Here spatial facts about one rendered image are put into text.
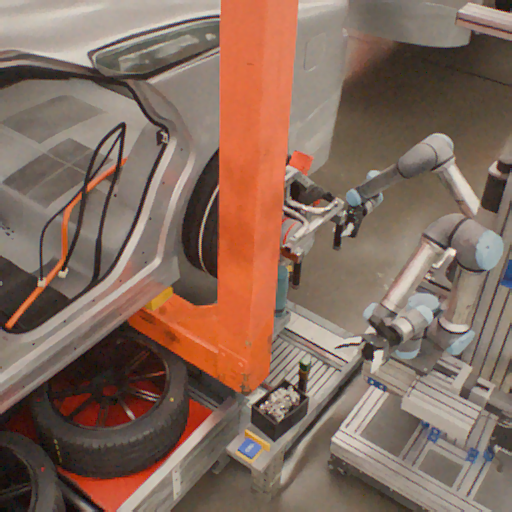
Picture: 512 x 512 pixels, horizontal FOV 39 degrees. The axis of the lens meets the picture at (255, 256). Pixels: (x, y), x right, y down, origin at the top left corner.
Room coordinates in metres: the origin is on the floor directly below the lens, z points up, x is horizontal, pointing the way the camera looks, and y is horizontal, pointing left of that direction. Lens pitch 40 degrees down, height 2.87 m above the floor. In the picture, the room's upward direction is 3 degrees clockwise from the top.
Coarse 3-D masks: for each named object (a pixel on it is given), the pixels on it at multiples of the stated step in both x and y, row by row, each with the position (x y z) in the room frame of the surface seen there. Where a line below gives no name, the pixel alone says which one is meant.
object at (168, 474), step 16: (208, 416) 1.88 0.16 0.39; (224, 416) 1.89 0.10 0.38; (208, 432) 1.81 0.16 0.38; (192, 448) 1.72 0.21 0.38; (176, 464) 1.64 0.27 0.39; (192, 464) 1.72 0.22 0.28; (160, 480) 1.57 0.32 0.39; (176, 480) 1.62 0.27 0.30; (144, 496) 1.49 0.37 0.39; (160, 496) 1.56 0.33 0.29; (176, 496) 1.62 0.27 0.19
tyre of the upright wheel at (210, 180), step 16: (288, 160) 2.75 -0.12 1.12; (208, 176) 2.58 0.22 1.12; (192, 192) 2.55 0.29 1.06; (208, 192) 2.52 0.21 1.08; (192, 208) 2.50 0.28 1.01; (192, 224) 2.47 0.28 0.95; (208, 224) 2.44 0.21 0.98; (192, 240) 2.45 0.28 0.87; (208, 240) 2.40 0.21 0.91; (192, 256) 2.46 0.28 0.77; (208, 256) 2.40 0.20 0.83; (208, 272) 2.45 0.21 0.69
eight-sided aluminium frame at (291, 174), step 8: (288, 168) 2.68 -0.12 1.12; (288, 176) 2.62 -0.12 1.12; (296, 176) 2.65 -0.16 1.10; (304, 176) 2.72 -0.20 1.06; (288, 184) 2.61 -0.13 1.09; (304, 184) 2.72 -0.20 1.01; (304, 192) 2.81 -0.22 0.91; (304, 216) 2.79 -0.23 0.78; (280, 256) 2.67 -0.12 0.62; (288, 264) 2.65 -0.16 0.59
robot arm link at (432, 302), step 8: (416, 296) 1.98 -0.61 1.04; (424, 296) 1.98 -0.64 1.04; (432, 296) 1.98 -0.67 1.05; (408, 304) 1.95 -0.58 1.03; (416, 304) 1.93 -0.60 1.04; (424, 304) 1.93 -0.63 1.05; (432, 304) 1.93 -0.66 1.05; (440, 304) 1.95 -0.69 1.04; (432, 312) 1.90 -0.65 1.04; (440, 312) 1.91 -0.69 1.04; (424, 328) 1.87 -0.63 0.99
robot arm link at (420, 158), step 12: (420, 144) 2.64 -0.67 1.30; (408, 156) 2.60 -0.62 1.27; (420, 156) 2.58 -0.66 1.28; (432, 156) 2.58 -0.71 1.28; (396, 168) 2.60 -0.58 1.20; (408, 168) 2.56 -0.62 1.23; (420, 168) 2.56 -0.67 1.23; (372, 180) 2.68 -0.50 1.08; (384, 180) 2.63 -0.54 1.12; (396, 180) 2.61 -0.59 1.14; (348, 192) 2.73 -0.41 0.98; (360, 192) 2.70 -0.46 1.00; (372, 192) 2.67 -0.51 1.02
